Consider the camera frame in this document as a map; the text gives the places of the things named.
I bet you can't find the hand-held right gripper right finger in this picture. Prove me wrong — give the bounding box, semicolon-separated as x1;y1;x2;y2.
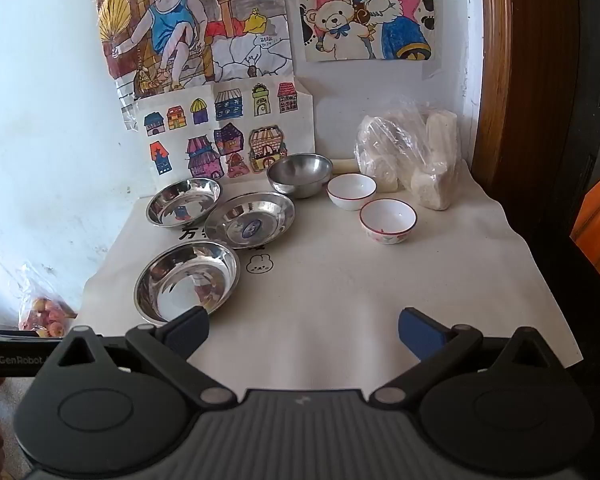
370;307;552;407

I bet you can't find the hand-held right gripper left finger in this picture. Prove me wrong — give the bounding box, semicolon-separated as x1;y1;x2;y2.
54;306;238;408

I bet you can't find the white red-rimmed bowl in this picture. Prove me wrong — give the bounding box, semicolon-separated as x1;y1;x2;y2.
359;198;418;245

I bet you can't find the steel plate with blue label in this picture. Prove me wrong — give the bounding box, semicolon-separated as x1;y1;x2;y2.
204;191;297;250

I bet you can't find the white bowl with red rim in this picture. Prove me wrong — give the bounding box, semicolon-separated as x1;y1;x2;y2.
327;173;378;211

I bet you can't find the deep steel bowl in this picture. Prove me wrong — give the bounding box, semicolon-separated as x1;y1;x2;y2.
266;153;334;199

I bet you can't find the pack of red apples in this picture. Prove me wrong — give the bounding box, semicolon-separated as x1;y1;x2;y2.
19;294;79;338

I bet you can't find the white printed tablecloth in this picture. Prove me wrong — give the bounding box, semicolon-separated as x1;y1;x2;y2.
72;160;586;396

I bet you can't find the plastic bag of white buns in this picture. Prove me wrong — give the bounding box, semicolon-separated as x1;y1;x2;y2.
355;97;463;211

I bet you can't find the orange printed cloth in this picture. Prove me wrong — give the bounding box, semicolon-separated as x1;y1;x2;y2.
570;162;600;306

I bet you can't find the drawing of colourful houses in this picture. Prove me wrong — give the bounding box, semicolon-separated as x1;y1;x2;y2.
132;77;316;186

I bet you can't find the drawing of boy with fan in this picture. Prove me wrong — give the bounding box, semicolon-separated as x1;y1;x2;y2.
94;0;296;101

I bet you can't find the drawing of girl with teddy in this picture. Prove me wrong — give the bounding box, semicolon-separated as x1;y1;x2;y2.
297;0;443;81

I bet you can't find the brown wooden door frame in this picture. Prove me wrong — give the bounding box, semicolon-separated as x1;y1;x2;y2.
472;0;581;201

